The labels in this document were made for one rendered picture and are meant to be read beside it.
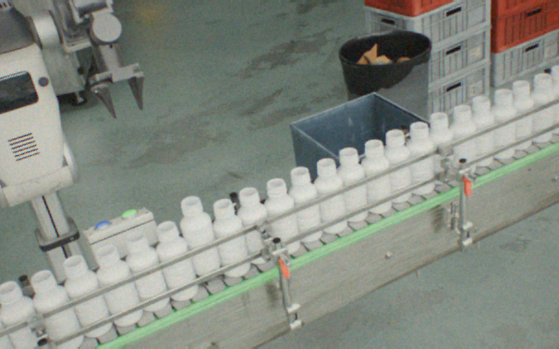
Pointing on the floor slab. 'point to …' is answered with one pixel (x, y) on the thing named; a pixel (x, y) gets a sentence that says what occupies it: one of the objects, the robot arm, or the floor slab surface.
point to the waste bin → (411, 67)
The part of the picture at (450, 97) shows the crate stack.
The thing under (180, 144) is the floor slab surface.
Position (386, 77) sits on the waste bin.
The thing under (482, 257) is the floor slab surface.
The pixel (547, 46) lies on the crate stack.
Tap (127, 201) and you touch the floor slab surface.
